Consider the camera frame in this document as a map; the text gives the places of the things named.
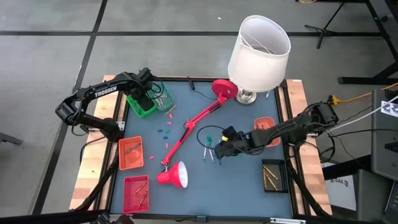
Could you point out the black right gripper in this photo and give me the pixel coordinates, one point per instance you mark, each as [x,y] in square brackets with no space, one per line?
[233,143]

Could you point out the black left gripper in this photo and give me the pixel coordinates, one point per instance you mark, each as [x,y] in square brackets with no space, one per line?
[145,98]

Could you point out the tan brown crayon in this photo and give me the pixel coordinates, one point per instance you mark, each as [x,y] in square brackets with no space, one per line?
[170,110]

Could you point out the yellow crayon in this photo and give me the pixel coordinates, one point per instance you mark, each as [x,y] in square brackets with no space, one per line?
[270,172]
[271,182]
[265,180]

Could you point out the orange crayon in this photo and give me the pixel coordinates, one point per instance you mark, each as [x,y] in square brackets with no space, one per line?
[133,148]

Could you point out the red-orange crayon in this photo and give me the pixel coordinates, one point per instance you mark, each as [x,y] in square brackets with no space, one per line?
[140,188]

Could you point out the red-brown crayon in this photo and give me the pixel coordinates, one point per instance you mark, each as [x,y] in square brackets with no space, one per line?
[143,199]

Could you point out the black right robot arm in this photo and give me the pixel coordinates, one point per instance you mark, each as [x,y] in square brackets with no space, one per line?
[295,127]

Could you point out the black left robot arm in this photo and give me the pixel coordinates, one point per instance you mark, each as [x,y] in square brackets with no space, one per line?
[105,91]

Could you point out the green mesh basket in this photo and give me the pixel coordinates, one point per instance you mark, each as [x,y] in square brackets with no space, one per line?
[132,105]

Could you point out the teal plastic bin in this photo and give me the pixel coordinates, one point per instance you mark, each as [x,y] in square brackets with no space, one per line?
[169,104]

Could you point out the orange plastic bin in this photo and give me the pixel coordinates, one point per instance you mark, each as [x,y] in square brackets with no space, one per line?
[264,119]

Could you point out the black power plug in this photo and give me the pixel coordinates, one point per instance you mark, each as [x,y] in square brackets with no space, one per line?
[191,84]

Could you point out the red desk lamp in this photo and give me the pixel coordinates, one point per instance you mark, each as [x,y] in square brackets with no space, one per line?
[225,88]

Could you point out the black mesh basket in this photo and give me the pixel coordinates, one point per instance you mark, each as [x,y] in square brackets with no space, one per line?
[284,183]

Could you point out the orange mesh basket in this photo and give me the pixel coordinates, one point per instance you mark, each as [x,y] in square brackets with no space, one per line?
[130,161]

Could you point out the white-shade table lamp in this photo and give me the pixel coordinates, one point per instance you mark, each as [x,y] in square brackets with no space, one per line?
[258,62]

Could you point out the wooden side board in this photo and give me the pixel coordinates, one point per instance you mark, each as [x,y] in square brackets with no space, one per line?
[88,174]
[312,174]

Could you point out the red mesh basket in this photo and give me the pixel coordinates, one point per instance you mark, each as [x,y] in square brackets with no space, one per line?
[129,203]

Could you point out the white cardboard box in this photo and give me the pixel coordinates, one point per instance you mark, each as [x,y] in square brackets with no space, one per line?
[339,193]

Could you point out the grey furniture foot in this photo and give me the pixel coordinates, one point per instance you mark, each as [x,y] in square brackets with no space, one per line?
[11,138]

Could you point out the black tripod stand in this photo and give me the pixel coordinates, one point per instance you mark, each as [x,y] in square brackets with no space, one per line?
[325,30]

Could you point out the dark grey tower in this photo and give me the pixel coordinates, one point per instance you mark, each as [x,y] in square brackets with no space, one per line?
[370,196]

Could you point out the grey cabinet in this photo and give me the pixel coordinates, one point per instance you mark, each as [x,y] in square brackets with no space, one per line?
[384,149]

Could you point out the black rig beam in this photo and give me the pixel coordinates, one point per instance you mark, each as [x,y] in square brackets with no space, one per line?
[46,217]

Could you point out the black-white marker tag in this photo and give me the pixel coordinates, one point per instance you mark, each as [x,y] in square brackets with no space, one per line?
[390,109]

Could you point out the black desk frame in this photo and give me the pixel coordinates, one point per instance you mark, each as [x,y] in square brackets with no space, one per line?
[367,80]

